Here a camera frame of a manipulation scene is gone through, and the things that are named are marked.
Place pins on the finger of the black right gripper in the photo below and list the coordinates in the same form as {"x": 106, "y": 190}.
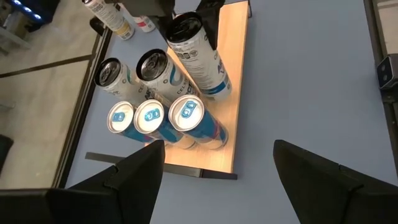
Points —
{"x": 164, "y": 25}
{"x": 211, "y": 18}

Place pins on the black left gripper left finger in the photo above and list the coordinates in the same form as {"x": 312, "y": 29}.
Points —
{"x": 133, "y": 193}

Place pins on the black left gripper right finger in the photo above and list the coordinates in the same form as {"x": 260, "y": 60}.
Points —
{"x": 311, "y": 193}

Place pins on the Celsius Peach Vibe can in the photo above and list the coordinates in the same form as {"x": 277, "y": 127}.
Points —
{"x": 144, "y": 24}

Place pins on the Celsius Arctic Vibe can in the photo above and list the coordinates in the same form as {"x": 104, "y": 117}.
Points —
{"x": 202, "y": 68}
{"x": 154, "y": 67}
{"x": 109, "y": 73}

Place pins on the Red Bull can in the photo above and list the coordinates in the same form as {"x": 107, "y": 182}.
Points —
{"x": 186, "y": 112}
{"x": 119, "y": 116}
{"x": 149, "y": 115}

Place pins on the vial at top right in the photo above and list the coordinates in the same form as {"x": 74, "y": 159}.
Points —
{"x": 112, "y": 18}

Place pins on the black table edge clamp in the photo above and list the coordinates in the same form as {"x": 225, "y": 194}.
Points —
{"x": 97, "y": 26}

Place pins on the black floor device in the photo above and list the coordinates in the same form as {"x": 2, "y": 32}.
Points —
{"x": 46, "y": 9}

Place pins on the black table frame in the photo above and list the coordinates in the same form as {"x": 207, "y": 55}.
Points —
{"x": 81, "y": 118}

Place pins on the wooden shelf with black frame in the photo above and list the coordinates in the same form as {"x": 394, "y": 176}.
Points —
{"x": 230, "y": 124}

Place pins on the grey table-level camera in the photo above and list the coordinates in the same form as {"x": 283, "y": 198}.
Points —
{"x": 388, "y": 73}

